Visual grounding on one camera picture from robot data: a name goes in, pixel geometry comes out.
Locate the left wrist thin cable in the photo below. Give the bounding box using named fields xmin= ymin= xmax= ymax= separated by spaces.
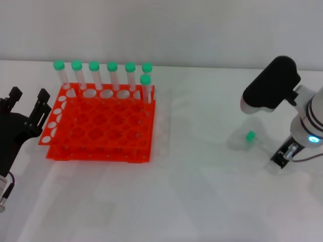
xmin=2 ymin=172 xmax=16 ymax=205

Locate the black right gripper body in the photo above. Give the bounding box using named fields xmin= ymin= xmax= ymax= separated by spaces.
xmin=270 ymin=137 xmax=303 ymax=169

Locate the green-capped clear test tube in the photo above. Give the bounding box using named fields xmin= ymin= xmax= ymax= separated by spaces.
xmin=245 ymin=130 xmax=273 ymax=157
xmin=140 ymin=74 xmax=153 ymax=105
xmin=106 ymin=61 xmax=121 ymax=91
xmin=53 ymin=59 xmax=70 ymax=90
xmin=141 ymin=62 xmax=155 ymax=88
xmin=125 ymin=62 xmax=138 ymax=92
xmin=88 ymin=60 xmax=103 ymax=91
xmin=71 ymin=59 xmax=86 ymax=91

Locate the orange plastic test tube rack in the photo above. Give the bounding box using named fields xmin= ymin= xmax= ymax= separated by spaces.
xmin=37 ymin=82 xmax=156 ymax=164

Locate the right wrist thin cable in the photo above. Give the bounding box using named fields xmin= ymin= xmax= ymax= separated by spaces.
xmin=294 ymin=153 xmax=323 ymax=163

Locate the wrist thin cable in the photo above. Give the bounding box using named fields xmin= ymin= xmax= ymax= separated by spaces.
xmin=2 ymin=172 xmax=16 ymax=205
xmin=294 ymin=153 xmax=323 ymax=163

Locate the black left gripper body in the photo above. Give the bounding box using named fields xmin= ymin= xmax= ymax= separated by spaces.
xmin=0 ymin=111 xmax=42 ymax=176

